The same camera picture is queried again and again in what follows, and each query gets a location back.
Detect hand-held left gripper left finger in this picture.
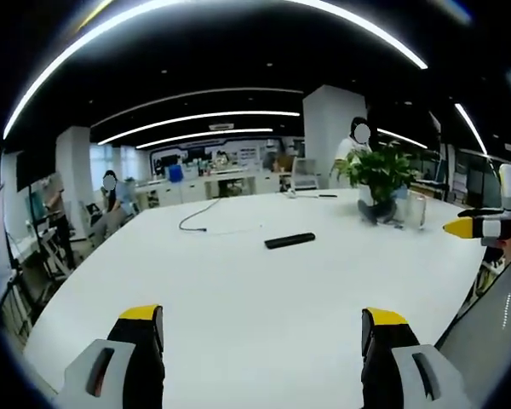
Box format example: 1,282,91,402
55,303,166,409

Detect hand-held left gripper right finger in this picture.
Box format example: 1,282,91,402
359,307,474,409

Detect black remote control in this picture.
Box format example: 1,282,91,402
264,232,316,251

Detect clear glass jar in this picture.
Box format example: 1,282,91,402
405,192,428,232

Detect green potted plant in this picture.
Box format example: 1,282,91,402
334,141,420,226

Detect white office chair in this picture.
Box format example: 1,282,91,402
291,158,320,191

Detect white counter cabinet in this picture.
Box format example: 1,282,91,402
134,166,282,210

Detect grey cable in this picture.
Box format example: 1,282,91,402
179,197,221,233

